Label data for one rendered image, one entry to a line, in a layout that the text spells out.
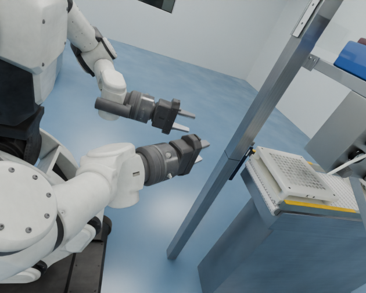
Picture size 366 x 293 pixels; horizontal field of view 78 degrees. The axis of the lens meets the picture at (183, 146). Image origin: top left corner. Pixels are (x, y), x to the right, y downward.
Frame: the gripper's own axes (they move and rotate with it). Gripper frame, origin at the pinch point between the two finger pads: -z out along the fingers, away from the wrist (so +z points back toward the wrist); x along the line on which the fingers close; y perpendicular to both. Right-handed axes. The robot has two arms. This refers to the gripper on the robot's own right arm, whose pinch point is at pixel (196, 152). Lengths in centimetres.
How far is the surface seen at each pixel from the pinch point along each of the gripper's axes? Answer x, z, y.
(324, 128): -16.3, -28.6, 17.1
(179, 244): 85, -38, -4
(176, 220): 102, -60, -25
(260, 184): 14.6, -34.0, 11.7
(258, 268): 62, -51, 32
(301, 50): -31.0, -37.5, -4.2
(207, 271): 90, -46, 16
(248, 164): 14.7, -39.9, 2.0
